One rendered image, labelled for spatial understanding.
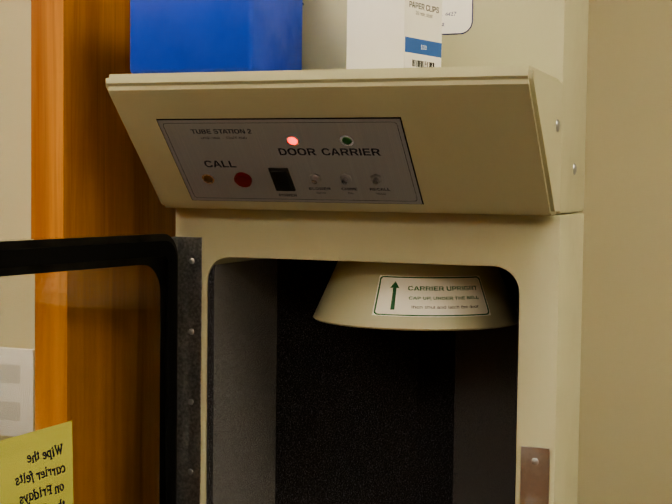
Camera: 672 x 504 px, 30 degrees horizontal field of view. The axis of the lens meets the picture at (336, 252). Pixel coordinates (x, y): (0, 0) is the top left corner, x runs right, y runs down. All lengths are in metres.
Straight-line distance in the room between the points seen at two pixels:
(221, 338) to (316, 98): 0.26
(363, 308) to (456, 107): 0.22
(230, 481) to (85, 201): 0.27
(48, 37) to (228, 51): 0.16
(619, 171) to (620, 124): 0.05
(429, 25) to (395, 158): 0.10
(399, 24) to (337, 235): 0.19
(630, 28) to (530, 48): 0.44
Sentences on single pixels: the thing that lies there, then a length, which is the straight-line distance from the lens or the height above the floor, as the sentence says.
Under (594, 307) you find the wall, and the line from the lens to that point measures 1.38.
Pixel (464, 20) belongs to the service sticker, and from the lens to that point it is 0.97.
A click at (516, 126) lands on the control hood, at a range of 0.86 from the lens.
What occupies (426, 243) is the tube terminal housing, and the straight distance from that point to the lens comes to 0.97.
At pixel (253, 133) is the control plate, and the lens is 0.93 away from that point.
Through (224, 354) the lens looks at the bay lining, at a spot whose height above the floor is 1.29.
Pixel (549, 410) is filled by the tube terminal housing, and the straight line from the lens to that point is 0.96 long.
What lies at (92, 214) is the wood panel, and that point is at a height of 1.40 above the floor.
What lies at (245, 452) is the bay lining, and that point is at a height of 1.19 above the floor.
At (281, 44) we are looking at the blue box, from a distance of 0.96.
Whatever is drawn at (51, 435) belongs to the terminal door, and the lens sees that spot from 0.92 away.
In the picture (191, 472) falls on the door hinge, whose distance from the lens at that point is 1.07.
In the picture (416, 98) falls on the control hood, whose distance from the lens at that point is 0.86.
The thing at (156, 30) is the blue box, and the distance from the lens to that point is 0.94.
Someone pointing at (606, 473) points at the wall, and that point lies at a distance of 1.41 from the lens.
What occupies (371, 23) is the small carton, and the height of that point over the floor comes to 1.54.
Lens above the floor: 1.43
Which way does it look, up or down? 3 degrees down
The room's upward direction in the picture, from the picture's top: 1 degrees clockwise
